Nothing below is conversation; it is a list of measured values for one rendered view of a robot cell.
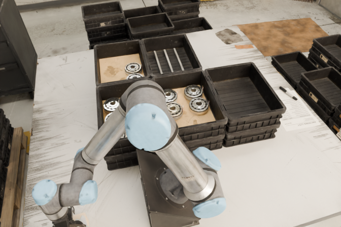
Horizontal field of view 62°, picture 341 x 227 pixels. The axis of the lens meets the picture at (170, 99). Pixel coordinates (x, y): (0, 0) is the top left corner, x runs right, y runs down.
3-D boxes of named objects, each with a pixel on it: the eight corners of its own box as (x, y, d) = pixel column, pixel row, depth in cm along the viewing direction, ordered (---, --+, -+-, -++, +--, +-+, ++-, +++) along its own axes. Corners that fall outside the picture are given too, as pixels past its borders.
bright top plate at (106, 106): (123, 109, 149) (123, 109, 148) (103, 112, 147) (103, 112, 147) (122, 97, 156) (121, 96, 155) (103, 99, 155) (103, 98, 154)
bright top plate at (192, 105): (210, 110, 148) (210, 109, 147) (192, 113, 146) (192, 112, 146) (205, 97, 155) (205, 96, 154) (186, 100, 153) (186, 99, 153)
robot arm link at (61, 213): (64, 211, 95) (39, 218, 94) (68, 217, 99) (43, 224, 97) (64, 191, 101) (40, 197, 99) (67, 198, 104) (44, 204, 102)
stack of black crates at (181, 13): (190, 27, 347) (191, -10, 316) (198, 39, 326) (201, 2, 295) (158, 32, 339) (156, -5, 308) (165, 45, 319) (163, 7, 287)
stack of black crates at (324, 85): (349, 128, 228) (369, 98, 204) (317, 137, 222) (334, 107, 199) (318, 96, 256) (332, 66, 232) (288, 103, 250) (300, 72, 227)
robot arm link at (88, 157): (140, 59, 88) (67, 153, 108) (141, 77, 79) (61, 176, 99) (169, 77, 93) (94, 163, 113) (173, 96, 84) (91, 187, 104)
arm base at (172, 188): (191, 205, 119) (207, 192, 115) (165, 202, 109) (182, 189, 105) (179, 174, 129) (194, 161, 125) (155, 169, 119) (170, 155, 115)
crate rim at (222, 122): (228, 123, 134) (229, 120, 132) (166, 135, 130) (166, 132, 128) (203, 72, 162) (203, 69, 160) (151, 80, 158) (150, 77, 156)
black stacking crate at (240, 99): (281, 125, 145) (287, 110, 137) (226, 136, 141) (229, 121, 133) (249, 77, 173) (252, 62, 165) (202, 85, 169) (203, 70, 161)
